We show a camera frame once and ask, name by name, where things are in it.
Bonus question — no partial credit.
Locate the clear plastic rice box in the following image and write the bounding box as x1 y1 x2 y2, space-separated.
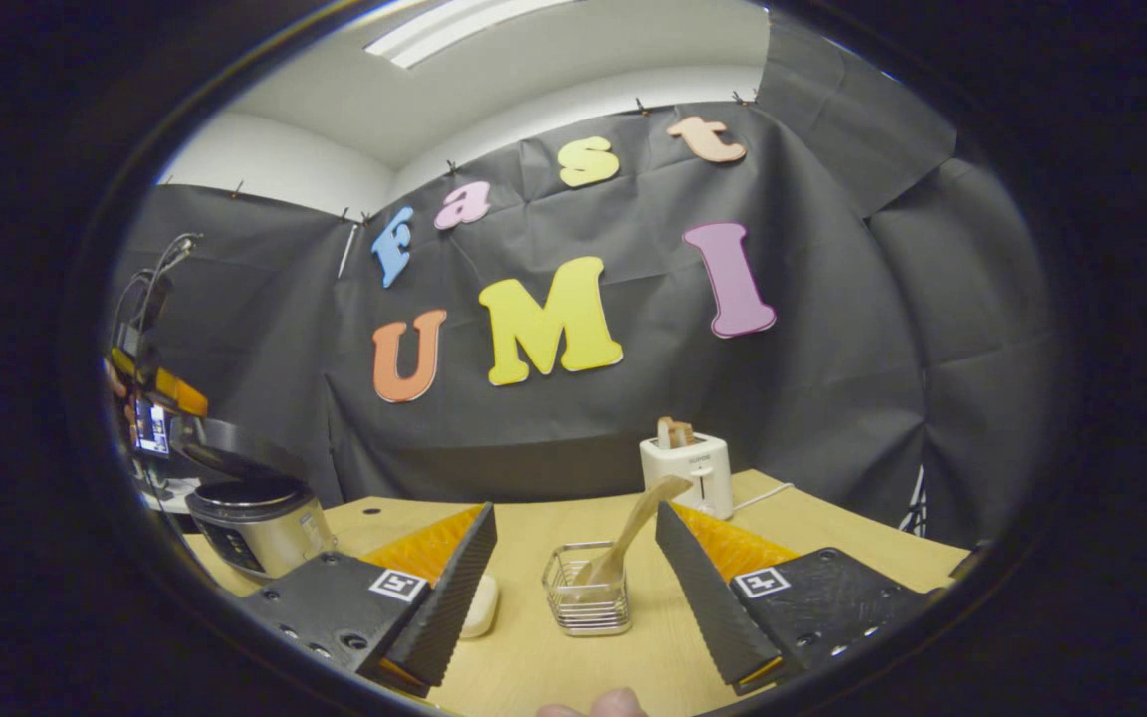
459 575 501 639

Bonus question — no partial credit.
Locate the white toaster cable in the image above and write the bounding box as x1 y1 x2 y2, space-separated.
731 482 794 515

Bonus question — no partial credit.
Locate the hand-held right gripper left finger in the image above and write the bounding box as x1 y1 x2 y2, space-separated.
240 502 498 698

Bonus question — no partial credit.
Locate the white side table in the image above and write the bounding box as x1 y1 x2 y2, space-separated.
140 478 201 514

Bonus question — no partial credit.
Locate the computer monitor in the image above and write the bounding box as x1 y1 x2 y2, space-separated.
132 398 172 457

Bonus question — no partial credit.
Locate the black backdrop cloth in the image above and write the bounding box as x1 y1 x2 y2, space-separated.
106 10 1067 549

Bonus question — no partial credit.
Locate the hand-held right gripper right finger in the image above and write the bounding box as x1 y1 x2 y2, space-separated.
655 501 943 696

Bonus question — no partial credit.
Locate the wooden spoon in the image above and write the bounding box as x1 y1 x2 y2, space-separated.
573 475 694 589

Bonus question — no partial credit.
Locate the white toaster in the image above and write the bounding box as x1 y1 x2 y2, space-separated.
639 433 734 521

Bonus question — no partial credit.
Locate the wire chopstick holder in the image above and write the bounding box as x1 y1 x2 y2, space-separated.
542 541 632 637

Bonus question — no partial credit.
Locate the black and silver rice cooker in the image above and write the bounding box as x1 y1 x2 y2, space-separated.
180 418 338 581

